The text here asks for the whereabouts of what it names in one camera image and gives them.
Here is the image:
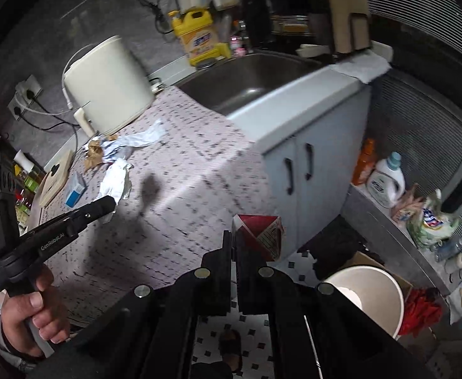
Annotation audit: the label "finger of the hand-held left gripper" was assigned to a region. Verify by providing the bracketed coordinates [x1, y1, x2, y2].
[71, 195, 117, 226]

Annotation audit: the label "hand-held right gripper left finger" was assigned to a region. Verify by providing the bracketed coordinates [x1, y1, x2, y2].
[29, 230, 233, 379]

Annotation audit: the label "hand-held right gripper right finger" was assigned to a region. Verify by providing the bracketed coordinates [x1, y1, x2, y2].
[236, 244, 441, 379]

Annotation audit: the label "white tissue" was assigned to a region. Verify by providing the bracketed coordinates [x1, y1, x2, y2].
[98, 157, 135, 203]

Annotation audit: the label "red and white carton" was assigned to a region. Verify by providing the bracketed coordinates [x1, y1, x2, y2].
[231, 214, 285, 262]

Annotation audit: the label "brown paper scraps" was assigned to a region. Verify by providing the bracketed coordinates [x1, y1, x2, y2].
[82, 133, 118, 171]

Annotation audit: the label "white trash bin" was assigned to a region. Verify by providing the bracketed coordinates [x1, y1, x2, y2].
[321, 264, 406, 341]

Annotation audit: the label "person's left forearm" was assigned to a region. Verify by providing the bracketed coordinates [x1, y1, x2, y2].
[0, 314, 38, 379]

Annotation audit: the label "person's left hand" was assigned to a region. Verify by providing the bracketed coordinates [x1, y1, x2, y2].
[0, 264, 72, 358]

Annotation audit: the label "blue and white box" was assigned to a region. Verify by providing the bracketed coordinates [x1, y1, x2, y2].
[64, 173, 88, 208]

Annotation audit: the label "wooden cutting board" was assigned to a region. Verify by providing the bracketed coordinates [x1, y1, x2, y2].
[37, 149, 76, 208]

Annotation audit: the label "row of seasoning bottles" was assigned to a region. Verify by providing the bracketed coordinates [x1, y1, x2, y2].
[13, 162, 47, 222]

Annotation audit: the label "black slipper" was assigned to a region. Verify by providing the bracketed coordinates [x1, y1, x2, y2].
[218, 329, 243, 372]

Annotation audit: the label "white paper cup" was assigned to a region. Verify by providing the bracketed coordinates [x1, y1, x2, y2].
[13, 149, 37, 171]

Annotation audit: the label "pink patterned counter cover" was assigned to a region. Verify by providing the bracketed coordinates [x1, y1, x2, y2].
[26, 85, 271, 324]

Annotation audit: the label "black bag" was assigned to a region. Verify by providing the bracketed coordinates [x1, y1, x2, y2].
[307, 214, 370, 282]

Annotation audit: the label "cream electric kettle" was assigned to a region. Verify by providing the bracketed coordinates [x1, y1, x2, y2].
[62, 35, 155, 137]

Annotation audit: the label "cardboard box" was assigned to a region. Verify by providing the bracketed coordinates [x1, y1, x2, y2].
[348, 250, 414, 313]

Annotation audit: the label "grey stone ledge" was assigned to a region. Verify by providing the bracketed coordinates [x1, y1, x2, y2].
[340, 183, 462, 298]

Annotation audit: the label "orange bottle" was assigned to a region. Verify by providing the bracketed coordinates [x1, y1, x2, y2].
[351, 137, 376, 187]

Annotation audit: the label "white laundry detergent bottle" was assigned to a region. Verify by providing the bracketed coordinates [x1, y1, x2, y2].
[366, 151, 408, 208]

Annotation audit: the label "red plastic bag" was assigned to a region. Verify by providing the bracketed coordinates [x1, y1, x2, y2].
[398, 285, 445, 335]

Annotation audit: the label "white sink cabinet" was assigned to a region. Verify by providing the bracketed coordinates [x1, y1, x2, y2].
[226, 64, 374, 262]

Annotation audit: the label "pink snack packet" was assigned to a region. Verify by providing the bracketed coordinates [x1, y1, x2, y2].
[390, 183, 426, 224]

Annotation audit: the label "printed plastic bag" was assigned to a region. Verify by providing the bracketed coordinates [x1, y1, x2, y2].
[405, 189, 461, 250]

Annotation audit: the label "steel sink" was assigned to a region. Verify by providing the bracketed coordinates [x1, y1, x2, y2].
[176, 51, 327, 118]

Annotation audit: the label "yellow detergent jug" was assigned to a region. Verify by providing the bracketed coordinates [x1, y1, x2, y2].
[168, 8, 232, 68]

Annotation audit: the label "clear plastic bottle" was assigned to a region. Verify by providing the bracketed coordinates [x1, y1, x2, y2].
[431, 234, 462, 262]

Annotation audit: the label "small pink bottle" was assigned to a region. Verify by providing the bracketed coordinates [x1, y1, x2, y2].
[230, 35, 248, 57]

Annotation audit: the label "white cloth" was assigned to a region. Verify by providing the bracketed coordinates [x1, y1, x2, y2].
[331, 52, 392, 84]

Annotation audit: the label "metal tray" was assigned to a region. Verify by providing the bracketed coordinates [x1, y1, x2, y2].
[269, 14, 309, 35]

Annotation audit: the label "wooden shelf with items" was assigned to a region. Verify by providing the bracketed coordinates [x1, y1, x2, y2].
[242, 0, 335, 55]

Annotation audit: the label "beige standing board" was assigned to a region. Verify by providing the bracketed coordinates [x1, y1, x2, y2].
[321, 0, 372, 55]

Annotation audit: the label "black power cable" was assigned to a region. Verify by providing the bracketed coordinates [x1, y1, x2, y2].
[15, 106, 82, 155]

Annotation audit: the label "white kettle cable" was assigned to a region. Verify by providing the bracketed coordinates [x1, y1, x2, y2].
[18, 53, 82, 118]

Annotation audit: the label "black cabinet door handle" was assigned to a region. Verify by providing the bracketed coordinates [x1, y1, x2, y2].
[284, 157, 295, 195]
[303, 143, 315, 181]

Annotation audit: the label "white wall socket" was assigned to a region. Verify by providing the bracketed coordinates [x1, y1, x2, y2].
[7, 100, 28, 122]
[15, 76, 44, 105]

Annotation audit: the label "black wall cable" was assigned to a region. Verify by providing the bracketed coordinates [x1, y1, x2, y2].
[135, 0, 177, 33]

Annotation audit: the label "black window frame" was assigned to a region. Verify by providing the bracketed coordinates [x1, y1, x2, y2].
[367, 14, 462, 222]

